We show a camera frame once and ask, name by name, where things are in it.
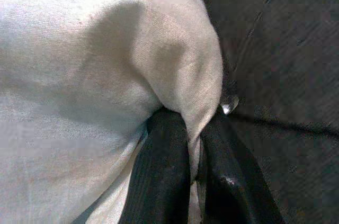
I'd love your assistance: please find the dark tufted headboard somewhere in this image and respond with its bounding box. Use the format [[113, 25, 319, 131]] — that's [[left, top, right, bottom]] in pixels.
[[189, 0, 339, 224]]

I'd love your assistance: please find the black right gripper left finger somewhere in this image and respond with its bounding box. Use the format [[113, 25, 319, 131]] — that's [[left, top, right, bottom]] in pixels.
[[127, 109, 192, 224]]

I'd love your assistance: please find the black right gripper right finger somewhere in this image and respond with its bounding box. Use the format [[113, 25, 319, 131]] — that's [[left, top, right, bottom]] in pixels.
[[200, 112, 288, 224]]

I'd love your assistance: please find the white pillow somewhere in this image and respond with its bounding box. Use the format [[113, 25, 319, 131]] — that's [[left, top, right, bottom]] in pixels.
[[0, 0, 225, 224]]

